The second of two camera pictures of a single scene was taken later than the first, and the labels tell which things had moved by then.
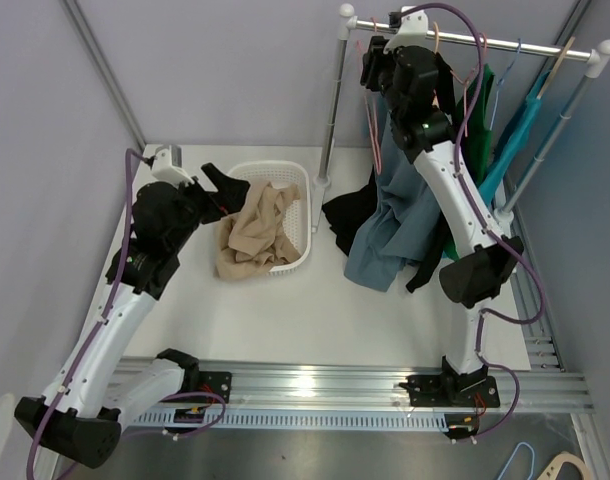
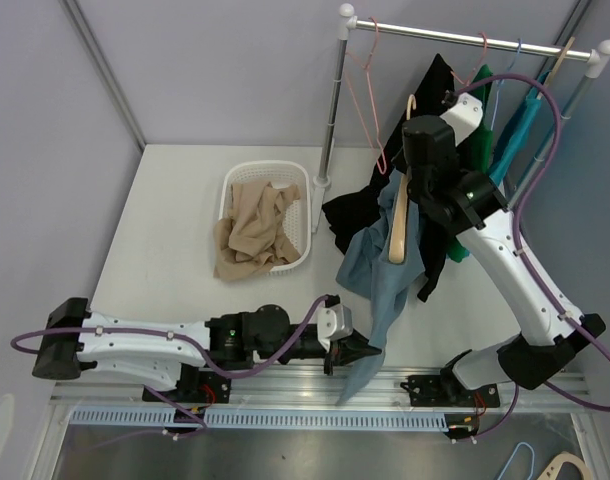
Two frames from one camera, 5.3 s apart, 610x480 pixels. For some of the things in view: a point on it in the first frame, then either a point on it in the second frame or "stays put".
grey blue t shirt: x=402 y=222 to x=366 y=268
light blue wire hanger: x=500 y=82 stays put
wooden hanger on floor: x=553 y=469 stays put
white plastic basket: x=296 y=216 stays put
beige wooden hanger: x=555 y=67 stays put
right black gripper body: x=388 y=67 to x=414 y=188
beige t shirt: x=252 y=238 stays put
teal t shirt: x=519 y=139 stays put
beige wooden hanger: x=436 y=44 to x=399 y=220
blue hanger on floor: x=533 y=452 stays put
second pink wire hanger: x=466 y=84 stays put
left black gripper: x=230 y=195 to x=343 y=352
